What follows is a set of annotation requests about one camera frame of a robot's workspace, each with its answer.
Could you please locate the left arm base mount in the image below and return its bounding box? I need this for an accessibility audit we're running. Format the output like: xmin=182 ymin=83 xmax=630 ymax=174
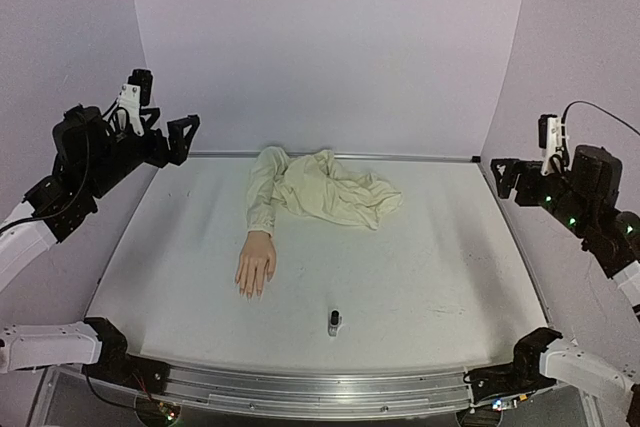
xmin=82 ymin=317 xmax=170 ymax=395

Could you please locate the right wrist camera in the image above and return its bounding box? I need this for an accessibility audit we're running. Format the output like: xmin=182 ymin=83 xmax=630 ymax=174
xmin=538 ymin=114 xmax=570 ymax=176

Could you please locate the clear glitter nail polish bottle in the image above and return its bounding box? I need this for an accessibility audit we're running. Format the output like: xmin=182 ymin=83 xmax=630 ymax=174
xmin=328 ymin=318 xmax=342 ymax=337

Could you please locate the aluminium front rail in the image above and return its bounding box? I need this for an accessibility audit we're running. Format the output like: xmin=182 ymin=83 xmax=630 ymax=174
xmin=29 ymin=346 xmax=601 ymax=427

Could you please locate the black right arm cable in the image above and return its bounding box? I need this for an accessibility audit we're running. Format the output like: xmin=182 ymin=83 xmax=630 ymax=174
xmin=559 ymin=100 xmax=640 ymax=138

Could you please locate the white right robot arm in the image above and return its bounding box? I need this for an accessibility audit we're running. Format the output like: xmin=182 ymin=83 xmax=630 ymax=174
xmin=467 ymin=145 xmax=639 ymax=408

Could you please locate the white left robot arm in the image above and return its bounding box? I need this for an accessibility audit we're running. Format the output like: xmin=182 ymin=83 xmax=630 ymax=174
xmin=1 ymin=105 xmax=200 ymax=384

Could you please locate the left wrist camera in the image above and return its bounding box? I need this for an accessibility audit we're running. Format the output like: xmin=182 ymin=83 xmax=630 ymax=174
xmin=115 ymin=69 xmax=153 ymax=136

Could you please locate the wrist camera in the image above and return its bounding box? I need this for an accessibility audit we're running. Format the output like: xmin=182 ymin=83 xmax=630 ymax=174
xmin=538 ymin=114 xmax=570 ymax=176
xmin=115 ymin=69 xmax=153 ymax=136

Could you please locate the cream cloth garment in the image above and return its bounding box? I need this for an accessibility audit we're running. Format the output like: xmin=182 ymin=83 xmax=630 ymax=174
xmin=246 ymin=146 xmax=403 ymax=234

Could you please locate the mannequin hand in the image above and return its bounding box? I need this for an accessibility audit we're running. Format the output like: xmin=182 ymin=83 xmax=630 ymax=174
xmin=235 ymin=231 xmax=276 ymax=299

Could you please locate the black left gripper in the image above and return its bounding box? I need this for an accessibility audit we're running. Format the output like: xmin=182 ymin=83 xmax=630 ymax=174
xmin=86 ymin=107 xmax=201 ymax=198

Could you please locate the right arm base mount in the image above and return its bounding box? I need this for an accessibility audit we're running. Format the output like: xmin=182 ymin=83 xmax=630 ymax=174
xmin=464 ymin=327 xmax=563 ymax=405

